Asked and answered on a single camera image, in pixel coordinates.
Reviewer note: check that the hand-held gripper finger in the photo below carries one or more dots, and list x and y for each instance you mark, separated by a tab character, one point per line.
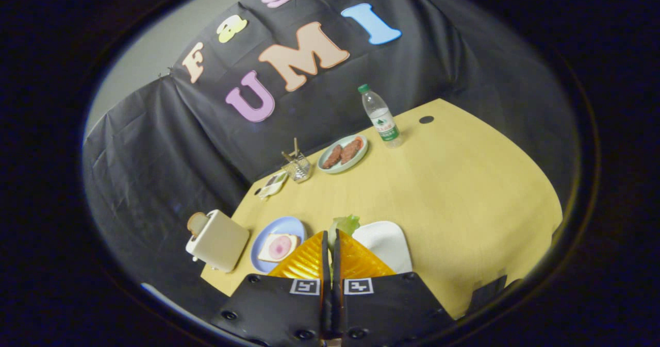
335	269
326	269

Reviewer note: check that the green lettuce leaf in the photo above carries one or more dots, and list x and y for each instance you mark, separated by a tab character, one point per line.
346	224

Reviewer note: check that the toasted bread slice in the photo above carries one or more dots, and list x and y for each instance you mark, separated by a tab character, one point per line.
196	223

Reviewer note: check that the pink ham slice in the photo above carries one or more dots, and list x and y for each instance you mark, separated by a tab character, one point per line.
280	247

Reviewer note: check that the white rectangular plate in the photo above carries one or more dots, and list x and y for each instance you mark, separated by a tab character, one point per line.
384	244

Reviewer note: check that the blue round plate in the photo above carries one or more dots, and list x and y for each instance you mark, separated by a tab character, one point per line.
281	226

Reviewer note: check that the white bread slice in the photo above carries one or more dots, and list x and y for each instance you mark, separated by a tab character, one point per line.
264	255

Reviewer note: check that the small white condiment tray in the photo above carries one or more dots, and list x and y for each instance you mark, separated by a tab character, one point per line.
273	184

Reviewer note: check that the pale green round plate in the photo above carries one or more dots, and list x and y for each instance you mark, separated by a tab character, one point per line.
340	168

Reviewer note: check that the metal mesh utensil holder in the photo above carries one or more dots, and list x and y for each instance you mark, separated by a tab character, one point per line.
299	170

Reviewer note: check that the white toaster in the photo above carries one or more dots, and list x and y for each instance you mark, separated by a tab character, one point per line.
221	241

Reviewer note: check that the brown meat patty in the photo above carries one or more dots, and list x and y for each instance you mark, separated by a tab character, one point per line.
350	151
332	157

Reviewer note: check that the wooden stick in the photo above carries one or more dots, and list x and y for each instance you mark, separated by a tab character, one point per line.
287	156
296	147

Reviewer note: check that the clear water bottle green cap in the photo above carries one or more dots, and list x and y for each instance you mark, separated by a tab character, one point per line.
381	117

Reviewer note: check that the black table grommet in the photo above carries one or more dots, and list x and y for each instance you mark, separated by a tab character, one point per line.
426	119

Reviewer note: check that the black backdrop cloth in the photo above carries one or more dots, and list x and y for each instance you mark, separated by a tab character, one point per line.
154	156

